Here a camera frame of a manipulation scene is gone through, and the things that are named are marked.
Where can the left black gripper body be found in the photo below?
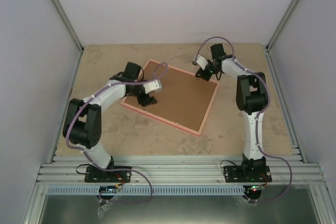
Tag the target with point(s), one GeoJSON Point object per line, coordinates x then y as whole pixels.
{"type": "Point", "coordinates": [141, 100]}

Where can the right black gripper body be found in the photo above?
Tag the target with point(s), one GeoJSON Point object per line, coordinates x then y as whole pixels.
{"type": "Point", "coordinates": [208, 76]}

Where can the pink picture frame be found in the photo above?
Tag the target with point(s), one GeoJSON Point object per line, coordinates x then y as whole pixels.
{"type": "Point", "coordinates": [204, 119]}

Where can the white mat brown backing board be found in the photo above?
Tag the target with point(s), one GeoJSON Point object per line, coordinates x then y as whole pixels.
{"type": "Point", "coordinates": [176, 95]}

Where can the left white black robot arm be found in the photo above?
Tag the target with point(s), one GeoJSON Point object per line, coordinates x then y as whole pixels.
{"type": "Point", "coordinates": [83, 122]}

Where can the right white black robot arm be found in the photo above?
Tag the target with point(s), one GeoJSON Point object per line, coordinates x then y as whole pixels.
{"type": "Point", "coordinates": [251, 99]}

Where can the left circuit board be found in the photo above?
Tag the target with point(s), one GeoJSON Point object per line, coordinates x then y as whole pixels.
{"type": "Point", "coordinates": [112, 189]}

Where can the circuit board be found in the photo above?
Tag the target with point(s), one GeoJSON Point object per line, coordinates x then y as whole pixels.
{"type": "Point", "coordinates": [255, 187]}
{"type": "Point", "coordinates": [112, 189]}

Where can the right circuit board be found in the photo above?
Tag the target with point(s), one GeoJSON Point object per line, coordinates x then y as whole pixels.
{"type": "Point", "coordinates": [255, 187]}

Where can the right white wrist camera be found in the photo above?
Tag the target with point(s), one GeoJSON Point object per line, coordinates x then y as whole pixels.
{"type": "Point", "coordinates": [200, 61]}

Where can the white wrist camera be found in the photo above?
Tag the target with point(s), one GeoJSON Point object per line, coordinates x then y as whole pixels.
{"type": "Point", "coordinates": [200, 61]}
{"type": "Point", "coordinates": [152, 86]}

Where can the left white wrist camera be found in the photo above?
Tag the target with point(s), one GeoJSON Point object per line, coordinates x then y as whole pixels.
{"type": "Point", "coordinates": [152, 86]}

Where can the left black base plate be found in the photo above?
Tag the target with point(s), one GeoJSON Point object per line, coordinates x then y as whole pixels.
{"type": "Point", "coordinates": [95, 175]}

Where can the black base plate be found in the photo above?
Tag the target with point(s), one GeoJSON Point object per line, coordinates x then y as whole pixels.
{"type": "Point", "coordinates": [95, 175]}
{"type": "Point", "coordinates": [234, 174]}

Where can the aluminium rail platform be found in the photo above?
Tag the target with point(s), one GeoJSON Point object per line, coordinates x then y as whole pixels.
{"type": "Point", "coordinates": [180, 170]}

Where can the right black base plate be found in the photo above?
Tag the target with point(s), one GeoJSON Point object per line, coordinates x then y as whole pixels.
{"type": "Point", "coordinates": [234, 174]}

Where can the blue slotted cable duct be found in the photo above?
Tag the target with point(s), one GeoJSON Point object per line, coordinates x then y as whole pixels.
{"type": "Point", "coordinates": [140, 190]}

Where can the right aluminium corner post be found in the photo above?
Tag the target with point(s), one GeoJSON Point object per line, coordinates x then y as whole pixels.
{"type": "Point", "coordinates": [284, 20]}

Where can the aluminium corner post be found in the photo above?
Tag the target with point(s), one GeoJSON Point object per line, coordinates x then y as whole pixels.
{"type": "Point", "coordinates": [58, 6]}
{"type": "Point", "coordinates": [284, 20]}

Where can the left aluminium corner post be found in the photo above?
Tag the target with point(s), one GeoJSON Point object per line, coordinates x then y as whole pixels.
{"type": "Point", "coordinates": [58, 6]}

